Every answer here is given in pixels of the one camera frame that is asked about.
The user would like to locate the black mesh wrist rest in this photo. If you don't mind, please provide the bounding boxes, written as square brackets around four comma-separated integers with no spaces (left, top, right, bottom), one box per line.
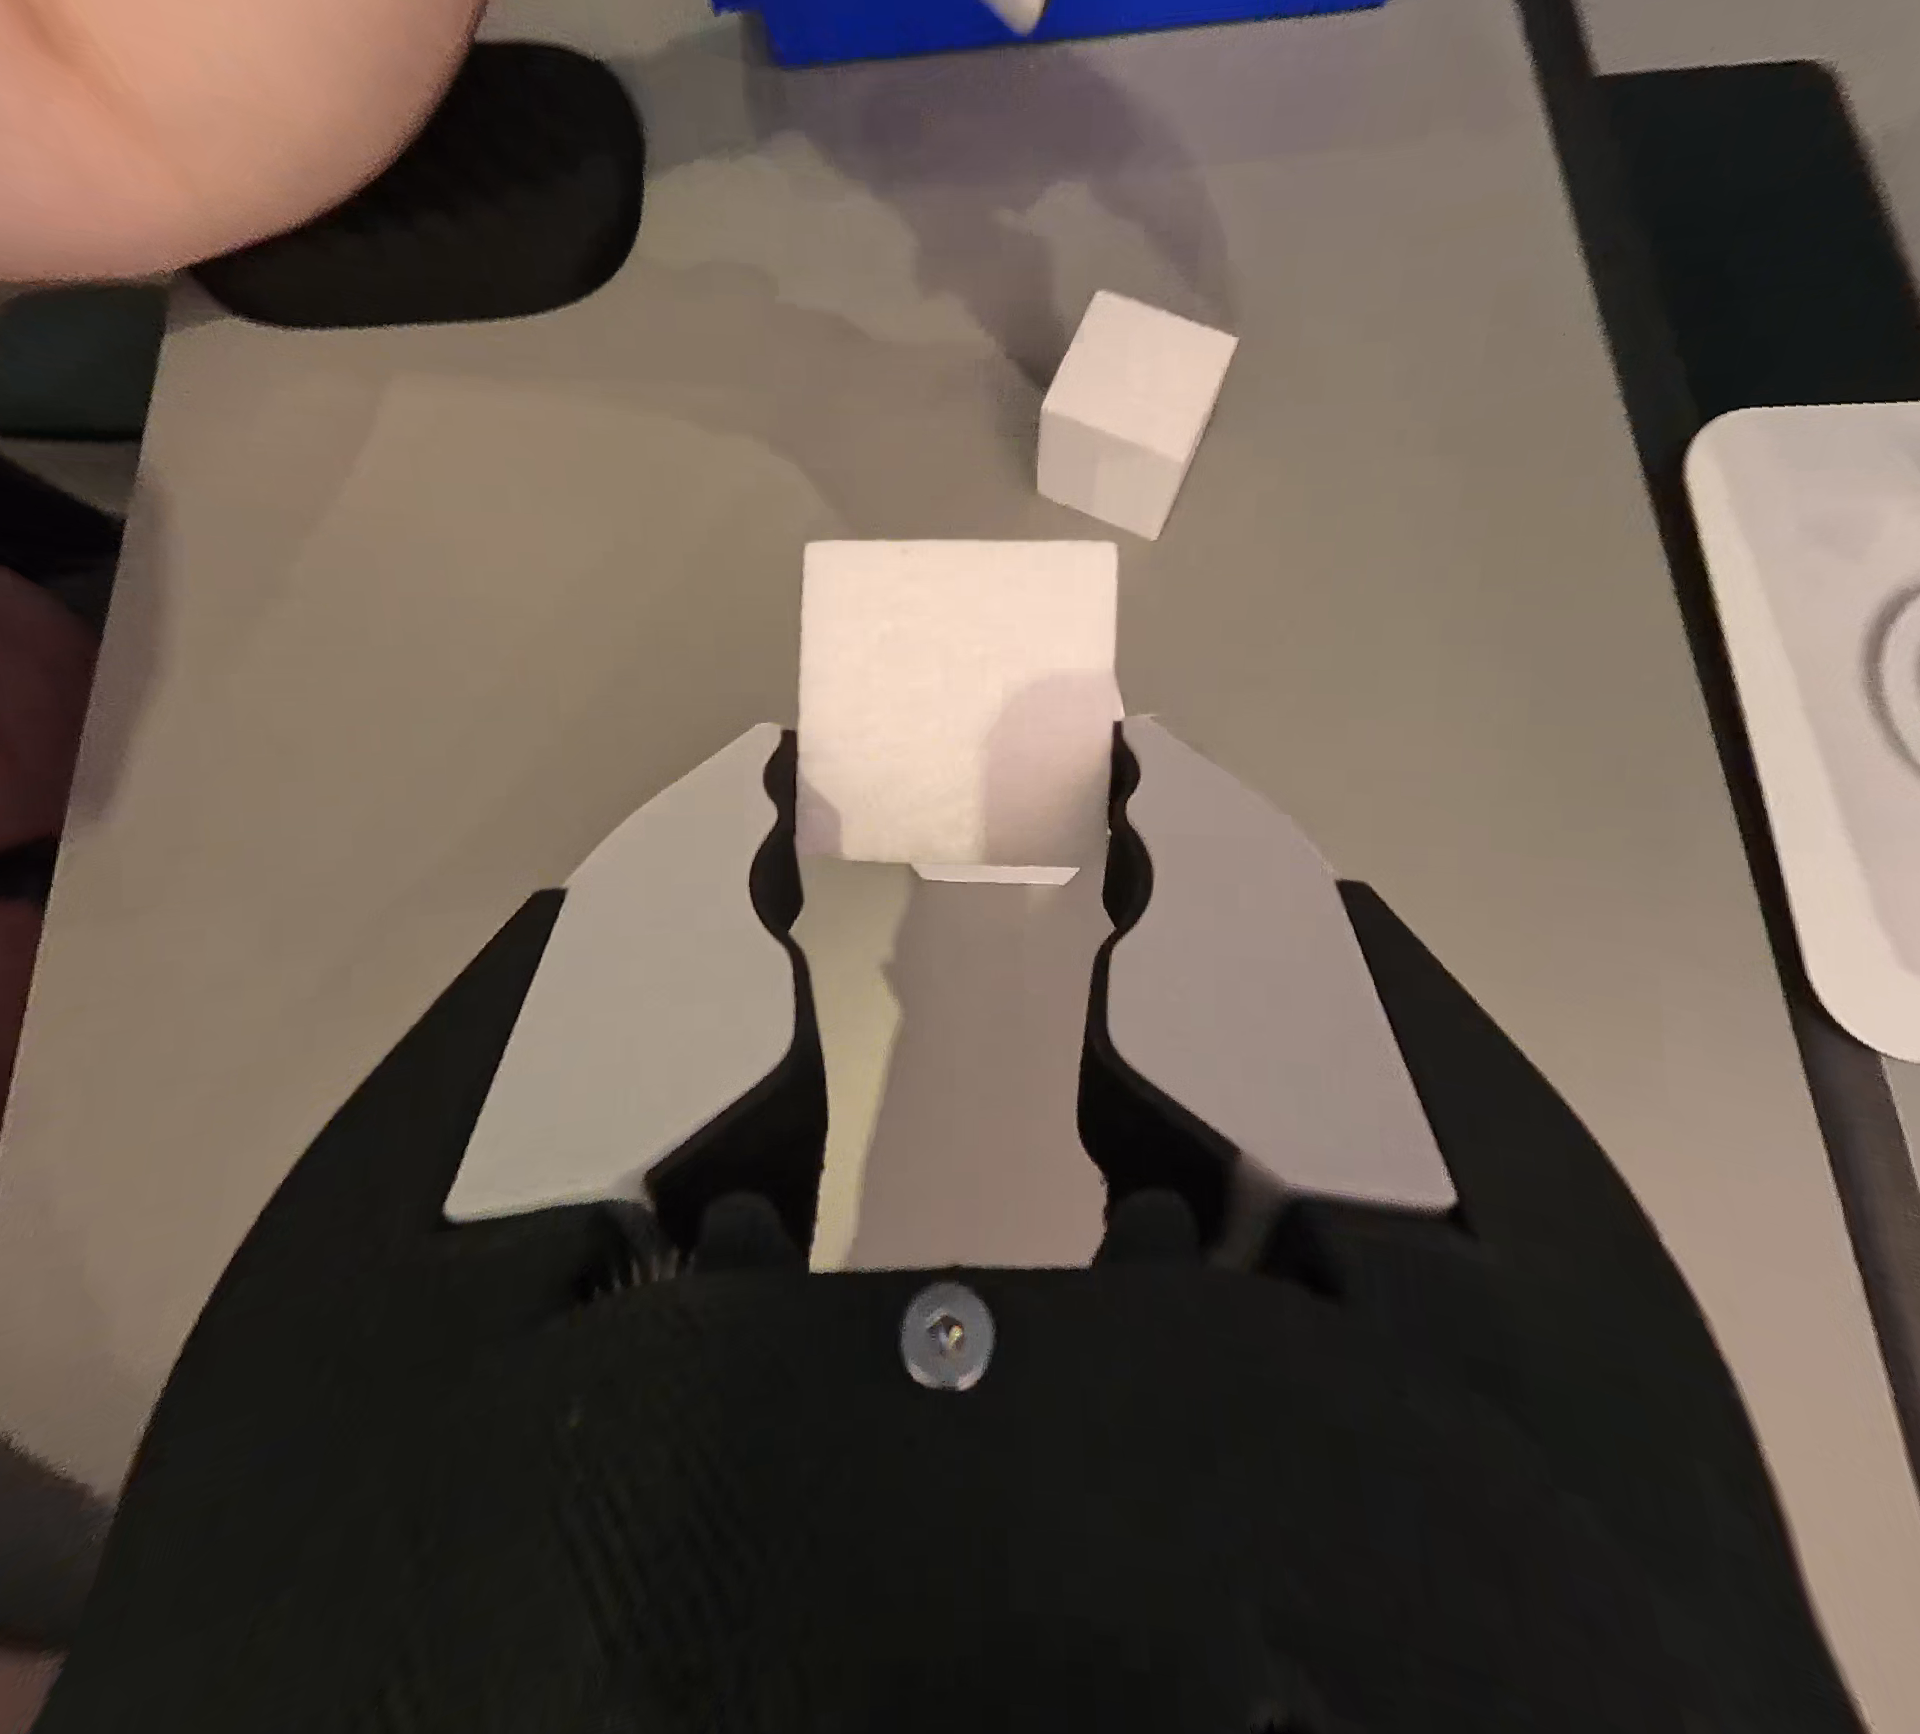
[195,38,648,330]

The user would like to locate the person's left forearm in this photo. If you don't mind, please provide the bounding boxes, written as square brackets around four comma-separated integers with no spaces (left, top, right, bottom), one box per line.
[0,0,543,281]

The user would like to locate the white document stand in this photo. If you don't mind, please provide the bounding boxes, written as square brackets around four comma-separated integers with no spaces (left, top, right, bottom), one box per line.
[1683,402,1920,1063]

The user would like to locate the person's dark red shorts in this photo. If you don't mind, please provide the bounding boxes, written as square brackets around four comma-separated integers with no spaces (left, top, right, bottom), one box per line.
[0,555,100,1106]

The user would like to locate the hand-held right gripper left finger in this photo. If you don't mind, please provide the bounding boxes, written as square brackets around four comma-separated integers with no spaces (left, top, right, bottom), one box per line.
[445,719,833,1241]

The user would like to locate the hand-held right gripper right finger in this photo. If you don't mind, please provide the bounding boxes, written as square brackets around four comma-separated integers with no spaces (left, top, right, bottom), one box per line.
[1074,714,1460,1267]

